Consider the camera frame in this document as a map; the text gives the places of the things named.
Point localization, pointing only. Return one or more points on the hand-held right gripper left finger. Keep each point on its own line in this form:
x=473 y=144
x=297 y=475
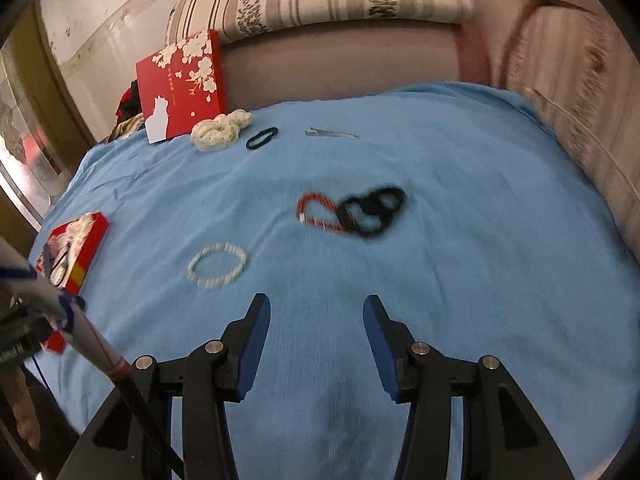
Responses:
x=252 y=350

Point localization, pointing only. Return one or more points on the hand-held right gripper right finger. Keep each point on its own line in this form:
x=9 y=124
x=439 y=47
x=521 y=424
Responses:
x=382 y=350

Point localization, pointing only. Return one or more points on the red gift box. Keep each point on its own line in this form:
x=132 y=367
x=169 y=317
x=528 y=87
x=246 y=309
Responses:
x=92 y=250

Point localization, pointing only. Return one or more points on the person's left hand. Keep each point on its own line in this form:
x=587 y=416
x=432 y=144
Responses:
x=26 y=405

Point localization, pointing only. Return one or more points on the blue towel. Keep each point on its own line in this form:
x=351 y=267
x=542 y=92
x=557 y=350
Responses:
x=400 y=285

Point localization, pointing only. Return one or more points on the metal hair clip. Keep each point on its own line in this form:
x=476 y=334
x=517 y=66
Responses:
x=330 y=133

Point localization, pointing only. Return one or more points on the cream scrunchie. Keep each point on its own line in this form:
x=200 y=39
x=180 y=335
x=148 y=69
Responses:
x=217 y=130

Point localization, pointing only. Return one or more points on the dark red black cloth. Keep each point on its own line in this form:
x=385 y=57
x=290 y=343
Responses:
x=127 y=110

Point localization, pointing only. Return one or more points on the red floral box lid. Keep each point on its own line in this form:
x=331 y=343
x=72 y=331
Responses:
x=190 y=75

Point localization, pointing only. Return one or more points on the pink brown sofa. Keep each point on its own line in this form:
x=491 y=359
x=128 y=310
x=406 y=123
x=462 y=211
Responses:
x=340 y=60

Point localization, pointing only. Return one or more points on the brown wooden frame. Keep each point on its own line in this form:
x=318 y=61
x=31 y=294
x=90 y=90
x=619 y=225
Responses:
x=65 y=85

